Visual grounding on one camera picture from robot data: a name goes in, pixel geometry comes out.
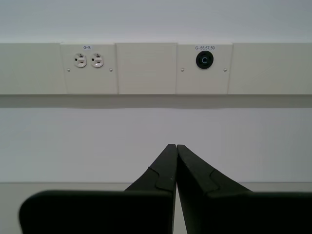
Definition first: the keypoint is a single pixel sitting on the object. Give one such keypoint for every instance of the black round socket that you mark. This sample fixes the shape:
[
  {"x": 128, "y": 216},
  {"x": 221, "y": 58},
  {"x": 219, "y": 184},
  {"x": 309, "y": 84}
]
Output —
[{"x": 204, "y": 60}]

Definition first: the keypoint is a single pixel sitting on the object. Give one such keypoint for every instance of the blank cream cover plate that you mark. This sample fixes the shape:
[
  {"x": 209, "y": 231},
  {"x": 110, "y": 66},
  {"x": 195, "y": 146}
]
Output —
[{"x": 146, "y": 69}]

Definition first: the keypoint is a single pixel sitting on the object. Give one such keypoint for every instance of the cream duplex outlet cover plate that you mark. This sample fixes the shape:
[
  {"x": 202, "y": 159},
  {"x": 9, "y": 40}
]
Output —
[{"x": 92, "y": 81}]

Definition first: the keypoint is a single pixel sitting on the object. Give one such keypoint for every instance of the cream socket cover plate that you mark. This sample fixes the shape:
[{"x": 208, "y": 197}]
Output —
[{"x": 204, "y": 83}]

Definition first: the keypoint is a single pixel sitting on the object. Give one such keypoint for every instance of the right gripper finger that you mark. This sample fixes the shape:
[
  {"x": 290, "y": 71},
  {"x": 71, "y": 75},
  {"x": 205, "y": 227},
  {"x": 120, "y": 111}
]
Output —
[
  {"x": 109, "y": 212},
  {"x": 243, "y": 214}
]

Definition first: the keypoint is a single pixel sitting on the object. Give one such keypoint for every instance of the cream wall raceway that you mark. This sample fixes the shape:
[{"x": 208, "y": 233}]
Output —
[{"x": 24, "y": 68}]

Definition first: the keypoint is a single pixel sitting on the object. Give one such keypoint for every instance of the white label G-8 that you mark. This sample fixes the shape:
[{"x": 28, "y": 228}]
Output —
[{"x": 87, "y": 47}]

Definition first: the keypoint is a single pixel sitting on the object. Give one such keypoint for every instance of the white power receptacle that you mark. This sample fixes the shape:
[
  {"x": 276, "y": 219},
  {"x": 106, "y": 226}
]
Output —
[
  {"x": 80, "y": 61},
  {"x": 96, "y": 61}
]

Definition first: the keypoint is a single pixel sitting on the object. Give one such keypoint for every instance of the white label G-55,57,59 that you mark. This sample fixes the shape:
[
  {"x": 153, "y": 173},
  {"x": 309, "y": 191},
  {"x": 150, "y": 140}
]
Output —
[{"x": 205, "y": 48}]

